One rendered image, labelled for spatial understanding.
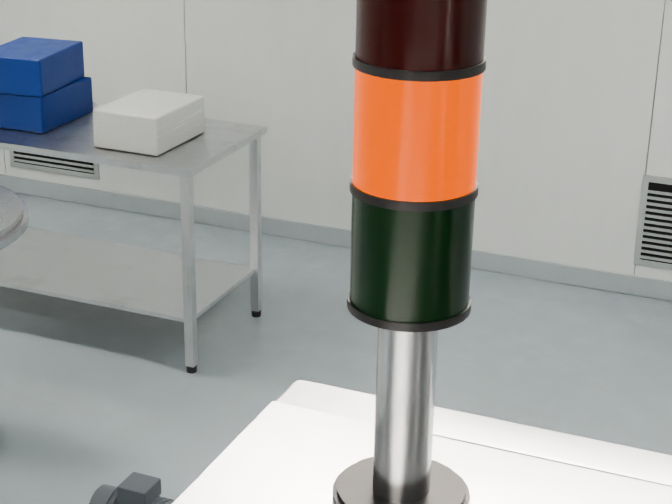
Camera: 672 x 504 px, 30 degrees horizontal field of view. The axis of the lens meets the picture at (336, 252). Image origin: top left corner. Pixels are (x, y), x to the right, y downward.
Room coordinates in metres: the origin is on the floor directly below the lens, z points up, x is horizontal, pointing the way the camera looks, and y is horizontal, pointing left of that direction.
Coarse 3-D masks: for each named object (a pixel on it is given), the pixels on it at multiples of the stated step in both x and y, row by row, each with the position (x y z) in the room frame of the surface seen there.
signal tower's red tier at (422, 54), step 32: (384, 0) 0.45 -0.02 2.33; (416, 0) 0.45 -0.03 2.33; (448, 0) 0.45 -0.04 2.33; (480, 0) 0.46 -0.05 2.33; (384, 32) 0.45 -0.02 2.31; (416, 32) 0.45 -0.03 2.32; (448, 32) 0.45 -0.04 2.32; (480, 32) 0.46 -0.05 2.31; (384, 64) 0.45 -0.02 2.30; (416, 64) 0.45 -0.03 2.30; (448, 64) 0.45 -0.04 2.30
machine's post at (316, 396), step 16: (304, 384) 0.59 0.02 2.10; (320, 384) 0.59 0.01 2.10; (288, 400) 0.57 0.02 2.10; (304, 400) 0.57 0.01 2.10; (320, 400) 0.57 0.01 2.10; (336, 400) 0.57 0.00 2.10; (352, 400) 0.57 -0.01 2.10; (368, 400) 0.57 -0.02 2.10; (352, 416) 0.55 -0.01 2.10; (368, 416) 0.56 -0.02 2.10
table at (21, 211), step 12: (0, 192) 4.27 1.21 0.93; (12, 192) 4.27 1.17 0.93; (0, 204) 4.14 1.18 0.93; (12, 204) 4.14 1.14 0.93; (24, 204) 4.20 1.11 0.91; (0, 216) 4.02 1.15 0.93; (12, 216) 4.02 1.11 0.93; (24, 216) 4.07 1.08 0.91; (0, 228) 3.90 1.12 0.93; (12, 228) 3.94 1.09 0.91; (24, 228) 4.00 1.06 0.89; (0, 240) 3.84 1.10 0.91; (12, 240) 3.90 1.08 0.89
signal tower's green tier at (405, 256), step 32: (352, 224) 0.47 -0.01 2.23; (384, 224) 0.45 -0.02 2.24; (416, 224) 0.45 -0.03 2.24; (448, 224) 0.45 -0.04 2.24; (352, 256) 0.46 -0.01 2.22; (384, 256) 0.45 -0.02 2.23; (416, 256) 0.45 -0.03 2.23; (448, 256) 0.45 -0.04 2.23; (352, 288) 0.46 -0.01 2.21; (384, 288) 0.45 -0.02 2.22; (416, 288) 0.45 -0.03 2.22; (448, 288) 0.45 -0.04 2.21; (416, 320) 0.45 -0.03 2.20
